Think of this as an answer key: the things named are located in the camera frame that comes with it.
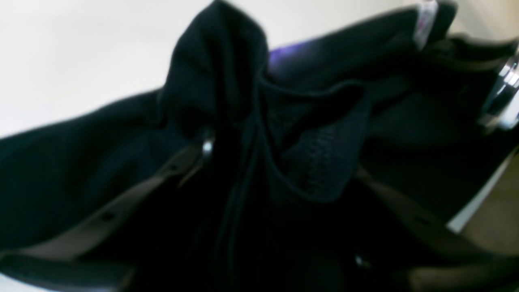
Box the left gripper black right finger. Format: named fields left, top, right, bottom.
left=355, top=166, right=518, bottom=292

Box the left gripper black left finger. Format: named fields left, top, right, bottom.
left=0, top=138, right=215, bottom=292

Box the black T-shirt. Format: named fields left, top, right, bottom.
left=1, top=0, right=518, bottom=292

